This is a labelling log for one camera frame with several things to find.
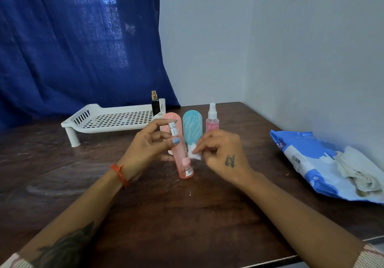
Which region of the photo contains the person's left forearm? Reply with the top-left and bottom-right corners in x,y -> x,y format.
18,170 -> 128,268

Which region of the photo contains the person's left hand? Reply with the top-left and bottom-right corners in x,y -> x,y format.
117,118 -> 181,183

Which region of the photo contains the dark wooden table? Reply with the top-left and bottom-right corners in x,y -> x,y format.
0,102 -> 384,268

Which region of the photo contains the patterned sleeve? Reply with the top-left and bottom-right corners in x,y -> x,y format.
352,243 -> 384,268
0,252 -> 34,268

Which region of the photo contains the orange spray bottle silver cap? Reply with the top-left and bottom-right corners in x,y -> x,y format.
168,121 -> 195,180

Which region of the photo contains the person's right hand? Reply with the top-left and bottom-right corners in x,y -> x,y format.
192,130 -> 256,187

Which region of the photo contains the black perfume bottle gold cap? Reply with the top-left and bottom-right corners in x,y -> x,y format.
151,90 -> 160,116

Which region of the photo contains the white perforated plastic rack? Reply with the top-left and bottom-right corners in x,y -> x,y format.
61,98 -> 166,148

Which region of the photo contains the pink spray bottle white cap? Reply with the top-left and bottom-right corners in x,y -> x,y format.
205,102 -> 220,133

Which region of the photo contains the orange thread bracelet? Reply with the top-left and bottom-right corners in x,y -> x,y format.
110,164 -> 130,190

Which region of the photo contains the blue white wet wipes pack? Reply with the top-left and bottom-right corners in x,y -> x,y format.
270,130 -> 384,205

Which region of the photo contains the dark blue curtain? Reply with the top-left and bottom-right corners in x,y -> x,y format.
0,0 -> 180,129

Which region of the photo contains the patterned right sleeve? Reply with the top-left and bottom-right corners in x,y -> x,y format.
352,243 -> 384,268

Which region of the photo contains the teal squeeze bottle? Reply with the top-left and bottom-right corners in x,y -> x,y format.
182,110 -> 203,153

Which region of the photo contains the white wet wipe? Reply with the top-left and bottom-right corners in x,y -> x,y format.
187,144 -> 204,161

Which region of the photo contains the patterned left sleeve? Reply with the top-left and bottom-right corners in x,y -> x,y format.
0,252 -> 34,268

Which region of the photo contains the person's right forearm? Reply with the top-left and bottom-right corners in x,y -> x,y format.
244,173 -> 365,268

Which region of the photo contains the pink squeeze bottle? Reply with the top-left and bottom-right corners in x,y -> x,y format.
159,112 -> 183,156

